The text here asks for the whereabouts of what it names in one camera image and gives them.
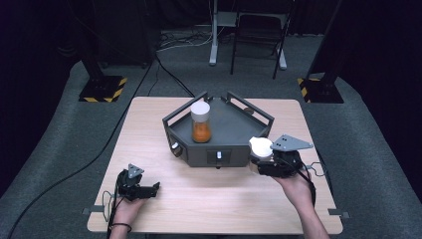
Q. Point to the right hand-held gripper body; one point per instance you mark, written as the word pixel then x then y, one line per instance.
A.
pixel 285 159

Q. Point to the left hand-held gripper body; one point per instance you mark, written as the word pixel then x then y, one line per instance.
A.
pixel 131 182

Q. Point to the pale spice jar spout lid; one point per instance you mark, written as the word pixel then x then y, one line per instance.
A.
pixel 261 147

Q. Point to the dark grey corner rack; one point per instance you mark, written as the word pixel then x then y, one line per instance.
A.
pixel 222 139

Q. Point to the orange spice jar white lid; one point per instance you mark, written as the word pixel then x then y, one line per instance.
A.
pixel 200 122

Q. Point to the person's left hand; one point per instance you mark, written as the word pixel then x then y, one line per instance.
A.
pixel 127 210

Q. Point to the person's right hand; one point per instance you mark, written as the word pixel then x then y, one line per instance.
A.
pixel 293 189

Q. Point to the black wristband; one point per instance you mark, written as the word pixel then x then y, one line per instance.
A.
pixel 121 226

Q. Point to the small brown round object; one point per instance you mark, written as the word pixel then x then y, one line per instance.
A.
pixel 248 111

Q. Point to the black stand striped base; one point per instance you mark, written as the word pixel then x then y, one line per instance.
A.
pixel 323 79
pixel 99 73

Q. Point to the black folding chair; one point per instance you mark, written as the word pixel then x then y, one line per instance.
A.
pixel 258 36

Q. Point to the grey table bracket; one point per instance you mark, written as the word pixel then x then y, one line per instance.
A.
pixel 90 210
pixel 339 213

